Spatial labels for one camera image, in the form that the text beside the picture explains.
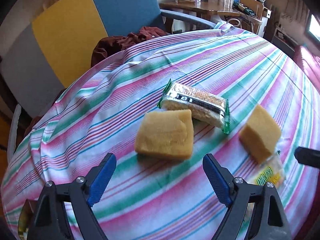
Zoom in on wooden side desk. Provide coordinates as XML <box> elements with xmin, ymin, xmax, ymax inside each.
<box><xmin>159</xmin><ymin>2</ymin><xmax>241</xmax><ymax>21</ymax></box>

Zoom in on white shelf unit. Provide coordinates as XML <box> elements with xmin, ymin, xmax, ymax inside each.
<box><xmin>271</xmin><ymin>27</ymin><xmax>299</xmax><ymax>58</ymax></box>

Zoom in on Weidan cracker packet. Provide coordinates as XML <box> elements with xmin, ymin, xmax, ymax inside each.
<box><xmin>249</xmin><ymin>150</ymin><xmax>286</xmax><ymax>188</ymax></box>

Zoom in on dark red cloth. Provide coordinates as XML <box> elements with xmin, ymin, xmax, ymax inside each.
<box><xmin>91</xmin><ymin>27</ymin><xmax>168</xmax><ymax>67</ymax></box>

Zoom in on grey yellow blue chair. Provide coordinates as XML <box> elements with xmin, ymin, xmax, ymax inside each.
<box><xmin>1</xmin><ymin>0</ymin><xmax>214</xmax><ymax>158</ymax></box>

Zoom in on striped bed sheet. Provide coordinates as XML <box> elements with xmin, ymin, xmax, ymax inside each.
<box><xmin>1</xmin><ymin>24</ymin><xmax>319</xmax><ymax>239</ymax></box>

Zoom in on tan sponge cake block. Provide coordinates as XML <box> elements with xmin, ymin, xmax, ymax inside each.
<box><xmin>135</xmin><ymin>109</ymin><xmax>194</xmax><ymax>160</ymax></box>

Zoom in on gold tin box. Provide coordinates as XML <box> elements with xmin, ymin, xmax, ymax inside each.
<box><xmin>18</xmin><ymin>199</ymin><xmax>37</xmax><ymax>240</ymax></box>

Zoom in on dark striped cracker packet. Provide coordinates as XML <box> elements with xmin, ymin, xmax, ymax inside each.
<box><xmin>157</xmin><ymin>81</ymin><xmax>231</xmax><ymax>134</ymax></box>

